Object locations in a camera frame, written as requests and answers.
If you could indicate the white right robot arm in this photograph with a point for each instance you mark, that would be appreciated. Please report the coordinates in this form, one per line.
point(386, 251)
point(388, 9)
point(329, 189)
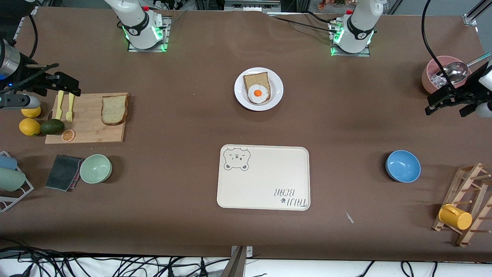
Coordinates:
point(138, 23)

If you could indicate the aluminium corner frame profile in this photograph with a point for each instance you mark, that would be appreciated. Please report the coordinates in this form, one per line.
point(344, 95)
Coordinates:
point(472, 17)

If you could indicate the dark camera mount strut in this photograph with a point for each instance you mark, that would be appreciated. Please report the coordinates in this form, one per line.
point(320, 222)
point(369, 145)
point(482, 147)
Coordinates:
point(235, 265)

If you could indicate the blue bowl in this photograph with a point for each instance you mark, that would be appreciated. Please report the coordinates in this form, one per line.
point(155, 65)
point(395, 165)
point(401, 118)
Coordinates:
point(403, 166)

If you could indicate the green avocado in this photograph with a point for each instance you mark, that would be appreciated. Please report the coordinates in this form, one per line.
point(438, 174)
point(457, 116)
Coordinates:
point(52, 126)

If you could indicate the yellow plastic fork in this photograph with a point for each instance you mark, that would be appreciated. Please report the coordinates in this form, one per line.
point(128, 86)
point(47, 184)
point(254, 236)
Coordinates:
point(70, 109)

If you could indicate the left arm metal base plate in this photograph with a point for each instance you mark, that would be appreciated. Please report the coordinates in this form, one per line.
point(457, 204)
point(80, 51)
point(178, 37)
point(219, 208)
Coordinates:
point(365, 52)

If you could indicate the small white paper scrap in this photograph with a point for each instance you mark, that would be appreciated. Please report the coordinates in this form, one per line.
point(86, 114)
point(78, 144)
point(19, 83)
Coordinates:
point(349, 217)

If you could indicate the cream bear-print tray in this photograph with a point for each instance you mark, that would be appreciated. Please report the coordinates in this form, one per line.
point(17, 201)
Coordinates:
point(265, 181)

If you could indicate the metal ladle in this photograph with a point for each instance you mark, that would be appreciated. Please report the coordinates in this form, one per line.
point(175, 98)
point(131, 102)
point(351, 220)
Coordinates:
point(455, 72)

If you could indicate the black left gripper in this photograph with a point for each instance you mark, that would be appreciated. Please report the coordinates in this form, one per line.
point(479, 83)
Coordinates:
point(462, 94)

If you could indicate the clear crumpled ice pieces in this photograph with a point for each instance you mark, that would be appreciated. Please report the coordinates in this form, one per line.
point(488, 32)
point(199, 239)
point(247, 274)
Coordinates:
point(437, 80)

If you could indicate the orange slice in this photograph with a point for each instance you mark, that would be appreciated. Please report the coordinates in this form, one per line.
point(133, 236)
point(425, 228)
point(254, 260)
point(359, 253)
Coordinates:
point(68, 135)

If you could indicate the light bread slice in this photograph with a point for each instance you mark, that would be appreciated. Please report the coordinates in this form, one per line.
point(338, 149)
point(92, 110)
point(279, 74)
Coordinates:
point(114, 109)

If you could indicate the yellow plastic knife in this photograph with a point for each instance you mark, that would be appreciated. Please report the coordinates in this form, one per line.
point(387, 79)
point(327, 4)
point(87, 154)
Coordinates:
point(59, 105)

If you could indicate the dark-crust bread slice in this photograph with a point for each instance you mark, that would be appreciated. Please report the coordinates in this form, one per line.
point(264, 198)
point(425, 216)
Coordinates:
point(255, 80)

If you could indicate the yellow lemon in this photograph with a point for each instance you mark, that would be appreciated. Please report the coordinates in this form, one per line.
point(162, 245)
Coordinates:
point(31, 112)
point(29, 127)

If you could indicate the pale green cup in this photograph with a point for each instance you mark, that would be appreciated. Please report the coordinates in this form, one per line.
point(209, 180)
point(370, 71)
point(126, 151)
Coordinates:
point(11, 179)

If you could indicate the pink folded cloth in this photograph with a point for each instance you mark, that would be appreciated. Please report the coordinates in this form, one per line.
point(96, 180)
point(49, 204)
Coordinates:
point(75, 184)

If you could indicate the fried egg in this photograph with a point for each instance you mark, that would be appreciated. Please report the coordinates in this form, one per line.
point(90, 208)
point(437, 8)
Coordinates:
point(258, 94)

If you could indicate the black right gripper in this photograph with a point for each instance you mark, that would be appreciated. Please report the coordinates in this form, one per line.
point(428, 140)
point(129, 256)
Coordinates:
point(34, 81)

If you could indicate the pink bowl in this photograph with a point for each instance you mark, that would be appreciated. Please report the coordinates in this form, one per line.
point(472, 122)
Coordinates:
point(428, 82)

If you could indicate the metal table edge bracket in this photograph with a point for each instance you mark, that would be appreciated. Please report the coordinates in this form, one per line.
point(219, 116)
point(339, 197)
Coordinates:
point(250, 252)

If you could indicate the yellow mug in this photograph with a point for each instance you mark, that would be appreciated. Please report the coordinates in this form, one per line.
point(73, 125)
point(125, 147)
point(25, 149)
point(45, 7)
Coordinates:
point(455, 217)

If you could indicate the blue cup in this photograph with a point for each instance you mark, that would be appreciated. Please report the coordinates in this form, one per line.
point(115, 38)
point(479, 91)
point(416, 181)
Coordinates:
point(7, 162)

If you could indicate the dark grey folded cloth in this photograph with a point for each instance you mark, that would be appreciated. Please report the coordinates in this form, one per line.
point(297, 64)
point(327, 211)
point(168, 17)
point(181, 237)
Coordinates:
point(61, 172)

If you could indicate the wooden cup rack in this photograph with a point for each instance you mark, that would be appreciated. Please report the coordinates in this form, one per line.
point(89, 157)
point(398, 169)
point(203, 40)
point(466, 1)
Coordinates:
point(467, 181)

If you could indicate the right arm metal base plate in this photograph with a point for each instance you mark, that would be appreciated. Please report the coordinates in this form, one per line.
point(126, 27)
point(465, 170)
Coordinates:
point(166, 34)

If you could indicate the white round plate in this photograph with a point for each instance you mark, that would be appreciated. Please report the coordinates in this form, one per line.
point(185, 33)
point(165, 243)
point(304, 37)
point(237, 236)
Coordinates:
point(276, 96)

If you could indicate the bamboo cutting board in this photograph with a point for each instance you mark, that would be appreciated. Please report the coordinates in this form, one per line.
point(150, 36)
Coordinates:
point(88, 127)

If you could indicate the light green bowl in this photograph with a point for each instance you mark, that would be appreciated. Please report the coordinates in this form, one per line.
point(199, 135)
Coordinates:
point(95, 169)

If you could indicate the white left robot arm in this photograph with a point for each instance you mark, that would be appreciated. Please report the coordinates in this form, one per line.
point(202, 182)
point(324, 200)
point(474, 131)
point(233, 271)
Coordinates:
point(359, 27)

